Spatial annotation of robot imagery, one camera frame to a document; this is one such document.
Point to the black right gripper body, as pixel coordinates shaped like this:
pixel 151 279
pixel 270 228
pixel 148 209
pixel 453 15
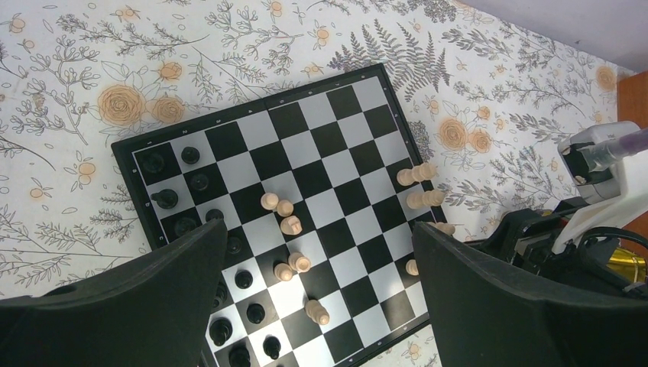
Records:
pixel 525 238

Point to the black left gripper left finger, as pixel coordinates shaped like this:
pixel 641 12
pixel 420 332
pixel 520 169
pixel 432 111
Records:
pixel 150 311

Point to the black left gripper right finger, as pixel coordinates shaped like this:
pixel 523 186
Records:
pixel 486 312

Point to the cream chess piece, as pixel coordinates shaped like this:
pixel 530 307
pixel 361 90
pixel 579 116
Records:
pixel 417 174
pixel 428 198

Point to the gold tin box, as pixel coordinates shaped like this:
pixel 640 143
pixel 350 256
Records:
pixel 628 264

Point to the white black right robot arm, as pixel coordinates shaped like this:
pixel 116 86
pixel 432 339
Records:
pixel 608 164

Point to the black chess pawn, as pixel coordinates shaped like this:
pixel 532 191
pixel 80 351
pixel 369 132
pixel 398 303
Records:
pixel 153 163
pixel 272 347

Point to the black grey chess board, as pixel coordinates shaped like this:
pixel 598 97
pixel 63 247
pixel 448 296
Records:
pixel 319 230

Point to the floral table mat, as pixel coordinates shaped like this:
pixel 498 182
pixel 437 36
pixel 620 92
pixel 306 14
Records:
pixel 487 100

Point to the orange wooden divider tray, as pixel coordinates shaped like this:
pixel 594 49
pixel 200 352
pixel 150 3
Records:
pixel 632 99

